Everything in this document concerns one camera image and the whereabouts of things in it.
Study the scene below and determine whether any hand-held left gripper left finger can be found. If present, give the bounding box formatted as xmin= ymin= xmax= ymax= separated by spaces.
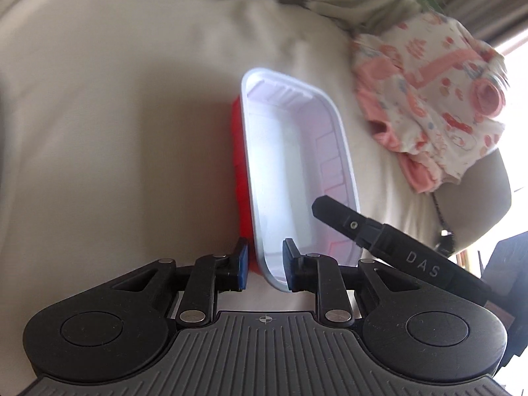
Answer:
xmin=111 ymin=238 xmax=250 ymax=327

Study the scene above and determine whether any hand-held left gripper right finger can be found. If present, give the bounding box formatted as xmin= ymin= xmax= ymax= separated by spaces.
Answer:
xmin=281 ymin=238 xmax=417 ymax=327

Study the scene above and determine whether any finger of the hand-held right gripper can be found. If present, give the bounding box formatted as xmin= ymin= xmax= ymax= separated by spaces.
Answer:
xmin=311 ymin=195 xmax=384 ymax=256

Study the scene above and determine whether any black cord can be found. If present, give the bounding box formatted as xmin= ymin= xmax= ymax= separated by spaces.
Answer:
xmin=430 ymin=192 xmax=455 ymax=256

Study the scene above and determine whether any pink printed cloth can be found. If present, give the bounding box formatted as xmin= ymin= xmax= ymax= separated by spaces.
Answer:
xmin=350 ymin=12 xmax=509 ymax=195

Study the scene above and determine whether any red and white rectangular tray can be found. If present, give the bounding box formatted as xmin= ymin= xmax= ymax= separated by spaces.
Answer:
xmin=229 ymin=66 xmax=362 ymax=293

